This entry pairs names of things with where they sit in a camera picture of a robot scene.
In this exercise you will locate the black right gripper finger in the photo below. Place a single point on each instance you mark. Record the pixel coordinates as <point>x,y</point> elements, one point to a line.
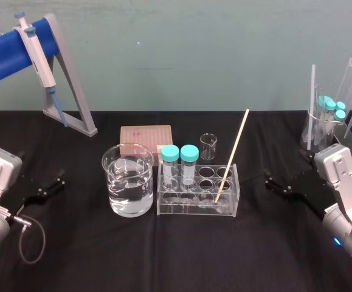
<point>274,183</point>
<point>309,156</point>

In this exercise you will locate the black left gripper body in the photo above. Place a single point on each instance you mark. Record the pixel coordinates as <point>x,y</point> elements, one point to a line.
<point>26,190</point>

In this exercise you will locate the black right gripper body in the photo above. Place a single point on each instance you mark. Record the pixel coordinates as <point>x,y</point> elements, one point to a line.
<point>306,191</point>

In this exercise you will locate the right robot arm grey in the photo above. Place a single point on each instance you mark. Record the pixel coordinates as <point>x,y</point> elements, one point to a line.
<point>341,182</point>

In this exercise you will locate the glass beaker holding tubes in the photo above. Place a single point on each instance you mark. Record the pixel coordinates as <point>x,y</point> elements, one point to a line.
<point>314,130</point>

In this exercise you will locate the small tube with teal cap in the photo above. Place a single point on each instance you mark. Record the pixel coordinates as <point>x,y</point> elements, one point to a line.
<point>330,106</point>
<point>340,115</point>
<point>324,101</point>
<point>341,105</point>

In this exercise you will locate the cream stick thermometer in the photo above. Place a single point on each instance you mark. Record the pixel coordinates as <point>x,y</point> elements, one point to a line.
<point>235,149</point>

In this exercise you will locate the large glass beaker with water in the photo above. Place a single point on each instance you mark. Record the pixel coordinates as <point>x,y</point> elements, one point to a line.
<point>128,188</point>

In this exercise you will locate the small empty glass beaker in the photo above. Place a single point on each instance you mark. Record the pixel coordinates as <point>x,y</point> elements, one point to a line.
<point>208,147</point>

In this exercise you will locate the clear acrylic test tube rack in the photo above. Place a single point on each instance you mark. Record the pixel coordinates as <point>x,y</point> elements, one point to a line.
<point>194,200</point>

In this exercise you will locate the clear tube with teal cap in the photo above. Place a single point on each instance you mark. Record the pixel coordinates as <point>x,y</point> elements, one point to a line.
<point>170,153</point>
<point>189,153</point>

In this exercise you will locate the long white rod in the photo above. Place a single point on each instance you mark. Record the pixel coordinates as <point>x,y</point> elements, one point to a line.
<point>312,100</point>

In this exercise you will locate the white and blue pipette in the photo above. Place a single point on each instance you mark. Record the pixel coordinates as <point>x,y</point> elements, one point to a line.
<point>37,64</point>

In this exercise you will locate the pink pipette tip box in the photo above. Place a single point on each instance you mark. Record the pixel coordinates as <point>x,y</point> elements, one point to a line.
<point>145,137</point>

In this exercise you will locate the blue and grey pipette stand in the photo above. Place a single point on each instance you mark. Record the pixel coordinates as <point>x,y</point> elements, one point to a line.
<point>2,48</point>

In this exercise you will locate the black table cloth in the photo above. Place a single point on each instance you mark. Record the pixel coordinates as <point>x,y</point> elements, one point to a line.
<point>175,255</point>

